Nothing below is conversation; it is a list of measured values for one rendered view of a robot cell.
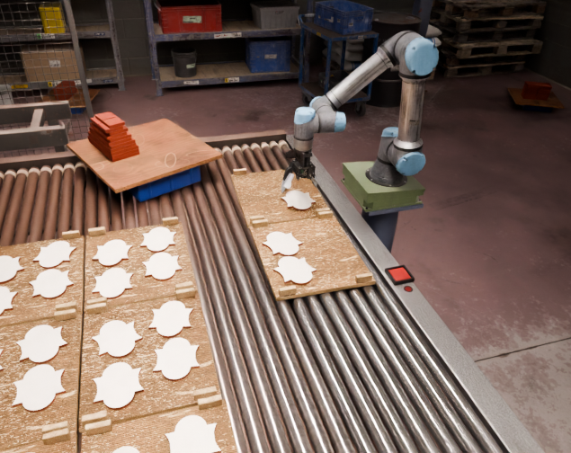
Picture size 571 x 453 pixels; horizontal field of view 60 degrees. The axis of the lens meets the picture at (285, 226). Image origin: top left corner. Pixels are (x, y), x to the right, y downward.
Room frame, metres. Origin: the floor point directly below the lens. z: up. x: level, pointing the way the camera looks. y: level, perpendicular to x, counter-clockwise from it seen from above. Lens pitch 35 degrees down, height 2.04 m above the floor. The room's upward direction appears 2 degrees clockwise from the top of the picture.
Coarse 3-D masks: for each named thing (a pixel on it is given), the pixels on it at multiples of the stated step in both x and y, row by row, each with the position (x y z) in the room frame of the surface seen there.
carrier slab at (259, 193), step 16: (240, 176) 1.94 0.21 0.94; (256, 176) 1.95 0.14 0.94; (272, 176) 1.95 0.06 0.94; (240, 192) 1.80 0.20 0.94; (256, 192) 1.81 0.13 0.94; (272, 192) 1.81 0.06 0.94; (304, 192) 1.82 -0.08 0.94; (256, 208) 1.69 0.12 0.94; (272, 208) 1.69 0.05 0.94; (320, 208) 1.70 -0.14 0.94
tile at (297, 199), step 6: (288, 192) 1.80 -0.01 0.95; (294, 192) 1.80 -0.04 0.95; (300, 192) 1.80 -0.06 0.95; (282, 198) 1.75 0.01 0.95; (288, 198) 1.75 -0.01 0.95; (294, 198) 1.76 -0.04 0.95; (300, 198) 1.76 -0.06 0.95; (306, 198) 1.76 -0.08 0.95; (288, 204) 1.71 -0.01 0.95; (294, 204) 1.71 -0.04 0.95; (300, 204) 1.71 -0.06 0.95; (306, 204) 1.71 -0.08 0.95; (300, 210) 1.68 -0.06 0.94
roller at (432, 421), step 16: (272, 160) 2.14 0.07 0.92; (352, 288) 1.24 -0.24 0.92; (368, 320) 1.10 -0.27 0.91; (384, 336) 1.03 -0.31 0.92; (384, 352) 0.98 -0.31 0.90; (400, 368) 0.91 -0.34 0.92; (416, 384) 0.86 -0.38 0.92; (416, 400) 0.81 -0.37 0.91; (432, 416) 0.76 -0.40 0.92; (432, 432) 0.72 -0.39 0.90; (448, 432) 0.72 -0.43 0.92; (448, 448) 0.68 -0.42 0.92
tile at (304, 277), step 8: (288, 256) 1.36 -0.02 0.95; (280, 264) 1.32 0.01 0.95; (288, 264) 1.32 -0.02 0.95; (296, 264) 1.32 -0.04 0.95; (304, 264) 1.32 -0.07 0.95; (280, 272) 1.27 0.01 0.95; (288, 272) 1.27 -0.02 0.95; (296, 272) 1.28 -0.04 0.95; (304, 272) 1.28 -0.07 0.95; (312, 272) 1.29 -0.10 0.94; (288, 280) 1.24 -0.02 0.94; (296, 280) 1.23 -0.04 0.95; (304, 280) 1.24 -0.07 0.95
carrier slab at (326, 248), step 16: (272, 224) 1.57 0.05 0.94; (288, 224) 1.58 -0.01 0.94; (304, 224) 1.58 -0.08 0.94; (320, 224) 1.59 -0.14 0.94; (336, 224) 1.59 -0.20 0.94; (256, 240) 1.47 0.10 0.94; (304, 240) 1.48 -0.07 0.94; (320, 240) 1.48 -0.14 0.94; (336, 240) 1.48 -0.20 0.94; (272, 256) 1.37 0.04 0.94; (304, 256) 1.38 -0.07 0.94; (320, 256) 1.38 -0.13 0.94; (336, 256) 1.39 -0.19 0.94; (352, 256) 1.39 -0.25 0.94; (272, 272) 1.28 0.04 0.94; (320, 272) 1.29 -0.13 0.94; (336, 272) 1.30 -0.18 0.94; (352, 272) 1.30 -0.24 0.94; (368, 272) 1.30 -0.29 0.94; (272, 288) 1.21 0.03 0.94; (304, 288) 1.21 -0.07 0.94; (320, 288) 1.22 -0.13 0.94; (336, 288) 1.22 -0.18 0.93
